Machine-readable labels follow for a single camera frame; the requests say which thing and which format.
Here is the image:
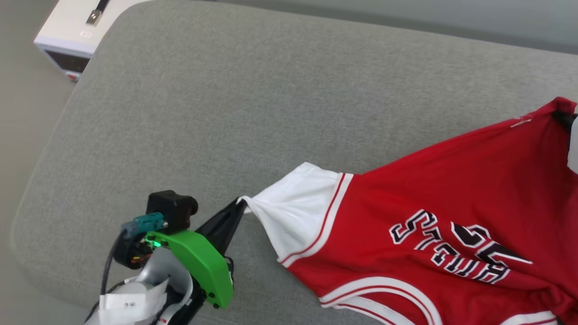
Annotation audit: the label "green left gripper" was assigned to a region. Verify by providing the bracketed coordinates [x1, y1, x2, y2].
[144, 199, 247, 311]

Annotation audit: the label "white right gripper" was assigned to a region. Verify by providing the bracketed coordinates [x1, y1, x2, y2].
[553, 110, 578, 175]

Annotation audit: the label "red and white basketball jersey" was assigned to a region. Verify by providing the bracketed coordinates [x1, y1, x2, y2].
[238, 97, 578, 325]

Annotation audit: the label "grey fabric sofa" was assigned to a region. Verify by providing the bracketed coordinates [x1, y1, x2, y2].
[9, 0, 578, 325]

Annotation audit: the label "white paper label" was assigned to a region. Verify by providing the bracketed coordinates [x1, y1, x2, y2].
[98, 279, 168, 325]

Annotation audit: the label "white metal equipment box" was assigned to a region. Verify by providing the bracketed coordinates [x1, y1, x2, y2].
[33, 0, 152, 83]

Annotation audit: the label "left black cable teal connector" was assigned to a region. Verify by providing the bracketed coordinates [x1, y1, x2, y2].
[99, 212, 165, 296]

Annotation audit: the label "black strap handle metal ends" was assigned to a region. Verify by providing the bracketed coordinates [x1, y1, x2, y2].
[85, 0, 110, 26]

